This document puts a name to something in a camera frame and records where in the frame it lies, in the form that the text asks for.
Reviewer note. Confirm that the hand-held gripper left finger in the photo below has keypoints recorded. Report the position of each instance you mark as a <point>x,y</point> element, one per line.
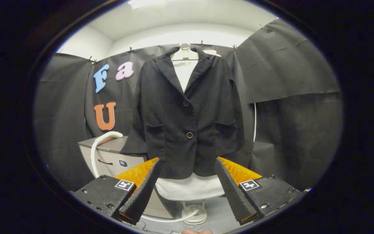
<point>143,191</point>

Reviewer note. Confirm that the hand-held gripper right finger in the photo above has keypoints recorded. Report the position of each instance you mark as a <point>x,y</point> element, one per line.
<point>232,191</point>

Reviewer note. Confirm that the black blazer jacket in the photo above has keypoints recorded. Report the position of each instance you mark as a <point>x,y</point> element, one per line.
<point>174,130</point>

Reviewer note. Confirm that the white plastic clothes hanger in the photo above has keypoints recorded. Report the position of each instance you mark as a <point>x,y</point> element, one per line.
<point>184,53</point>

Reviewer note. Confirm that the white undershirt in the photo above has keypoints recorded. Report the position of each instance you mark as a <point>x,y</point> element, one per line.
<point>190,190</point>

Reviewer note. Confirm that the grey metal cabinet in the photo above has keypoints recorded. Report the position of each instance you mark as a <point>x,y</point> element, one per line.
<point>112,162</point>

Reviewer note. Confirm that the white round stand base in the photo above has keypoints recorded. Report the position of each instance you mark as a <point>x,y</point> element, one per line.
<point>194,217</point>

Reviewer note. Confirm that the black backdrop cloth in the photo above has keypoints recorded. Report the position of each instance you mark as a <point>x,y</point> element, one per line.
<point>287,97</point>

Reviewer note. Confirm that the ceiling light panel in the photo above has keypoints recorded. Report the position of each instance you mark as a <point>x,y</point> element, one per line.
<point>144,3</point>

